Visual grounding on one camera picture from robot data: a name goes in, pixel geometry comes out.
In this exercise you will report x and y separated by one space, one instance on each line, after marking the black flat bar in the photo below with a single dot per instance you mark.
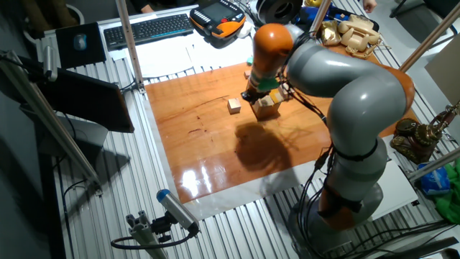
424 248

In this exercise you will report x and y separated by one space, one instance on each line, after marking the medium wooden cube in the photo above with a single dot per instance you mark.
285 93

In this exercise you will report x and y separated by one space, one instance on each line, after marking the black camera bracket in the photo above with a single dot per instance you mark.
161 226

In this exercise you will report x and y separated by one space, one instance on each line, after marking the large wooden cube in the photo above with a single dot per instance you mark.
234 106

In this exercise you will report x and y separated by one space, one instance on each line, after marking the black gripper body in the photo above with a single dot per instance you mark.
251 96

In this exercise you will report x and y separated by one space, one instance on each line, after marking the blue plastic bag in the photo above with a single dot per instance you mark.
435 181

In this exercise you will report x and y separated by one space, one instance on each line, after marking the green cloth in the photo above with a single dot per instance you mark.
451 201

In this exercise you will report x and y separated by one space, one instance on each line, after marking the black mouse pad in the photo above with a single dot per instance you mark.
64 54

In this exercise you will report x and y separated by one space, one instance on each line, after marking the white flat board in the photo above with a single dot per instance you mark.
395 187

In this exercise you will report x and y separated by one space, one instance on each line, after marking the black computer keyboard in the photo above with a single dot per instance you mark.
149 30

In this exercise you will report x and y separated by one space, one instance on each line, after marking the silver camera with blue end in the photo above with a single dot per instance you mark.
178 210

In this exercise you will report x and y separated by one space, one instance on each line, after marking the person bare forearm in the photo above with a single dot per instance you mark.
147 9

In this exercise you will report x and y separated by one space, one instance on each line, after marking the shiny gold object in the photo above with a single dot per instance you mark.
330 33

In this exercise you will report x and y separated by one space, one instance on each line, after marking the brown cardboard panel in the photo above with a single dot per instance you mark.
447 68

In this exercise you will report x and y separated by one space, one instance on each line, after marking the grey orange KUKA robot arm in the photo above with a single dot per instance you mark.
359 100

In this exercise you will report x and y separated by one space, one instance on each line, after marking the white paper sheet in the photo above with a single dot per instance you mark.
165 59
219 50

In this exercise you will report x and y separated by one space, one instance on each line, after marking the long slanted aluminium post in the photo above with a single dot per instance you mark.
50 122

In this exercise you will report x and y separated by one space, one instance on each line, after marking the black flat laptop screen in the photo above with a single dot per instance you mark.
90 104

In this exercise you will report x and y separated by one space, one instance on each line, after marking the upright aluminium frame post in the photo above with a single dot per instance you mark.
129 46

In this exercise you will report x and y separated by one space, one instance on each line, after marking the glossy wood grain board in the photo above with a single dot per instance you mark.
201 144

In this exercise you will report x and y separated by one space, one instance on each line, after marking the small wooden cube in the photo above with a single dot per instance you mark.
247 75

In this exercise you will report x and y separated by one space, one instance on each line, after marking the grey blue computer mouse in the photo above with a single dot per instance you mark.
80 42

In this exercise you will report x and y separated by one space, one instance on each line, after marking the person bare hand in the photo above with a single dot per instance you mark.
370 5

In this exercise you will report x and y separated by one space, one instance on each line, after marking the aluminium frame bar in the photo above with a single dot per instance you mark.
435 164

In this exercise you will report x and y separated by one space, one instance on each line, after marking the short aluminium profile mount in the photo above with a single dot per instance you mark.
143 235

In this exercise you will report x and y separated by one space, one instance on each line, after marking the yellow round object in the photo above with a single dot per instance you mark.
312 3

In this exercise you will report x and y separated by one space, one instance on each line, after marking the black round spool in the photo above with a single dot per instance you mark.
269 14

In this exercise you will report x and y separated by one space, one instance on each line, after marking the antique brass telephone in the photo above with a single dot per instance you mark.
417 138

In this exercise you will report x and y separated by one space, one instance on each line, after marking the orange black teach pendant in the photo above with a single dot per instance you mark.
215 16

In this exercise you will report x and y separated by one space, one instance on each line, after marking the silver cylinder camera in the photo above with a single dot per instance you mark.
50 64

